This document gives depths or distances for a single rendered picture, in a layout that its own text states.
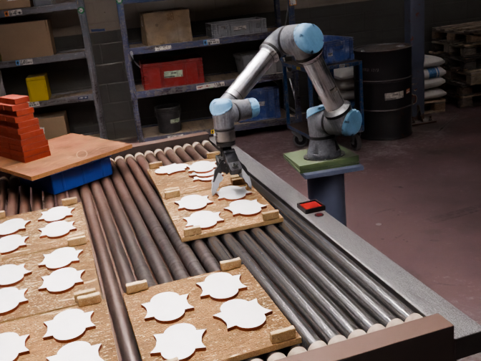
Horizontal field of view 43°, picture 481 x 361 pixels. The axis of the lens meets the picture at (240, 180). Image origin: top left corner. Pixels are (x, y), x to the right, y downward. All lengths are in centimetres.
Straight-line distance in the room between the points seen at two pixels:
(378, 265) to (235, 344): 53
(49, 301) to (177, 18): 512
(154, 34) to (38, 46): 120
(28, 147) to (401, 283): 173
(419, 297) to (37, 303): 100
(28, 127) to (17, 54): 403
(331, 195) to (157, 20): 415
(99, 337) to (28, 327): 21
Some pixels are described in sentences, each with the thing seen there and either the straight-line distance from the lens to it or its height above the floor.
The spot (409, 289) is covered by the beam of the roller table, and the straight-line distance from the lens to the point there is 164.
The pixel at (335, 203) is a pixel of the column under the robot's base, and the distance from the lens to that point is 279.
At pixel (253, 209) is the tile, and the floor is 95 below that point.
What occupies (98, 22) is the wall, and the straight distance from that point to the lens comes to 715.
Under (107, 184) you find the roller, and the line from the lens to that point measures 268.
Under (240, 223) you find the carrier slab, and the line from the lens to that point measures 203.
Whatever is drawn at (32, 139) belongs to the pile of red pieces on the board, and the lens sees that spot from 278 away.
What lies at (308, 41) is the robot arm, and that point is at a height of 145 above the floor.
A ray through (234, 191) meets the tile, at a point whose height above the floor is 95.
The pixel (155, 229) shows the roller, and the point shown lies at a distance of 212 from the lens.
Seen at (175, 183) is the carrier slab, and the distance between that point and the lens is 251.
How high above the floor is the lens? 172
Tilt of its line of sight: 19 degrees down
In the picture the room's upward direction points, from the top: 6 degrees counter-clockwise
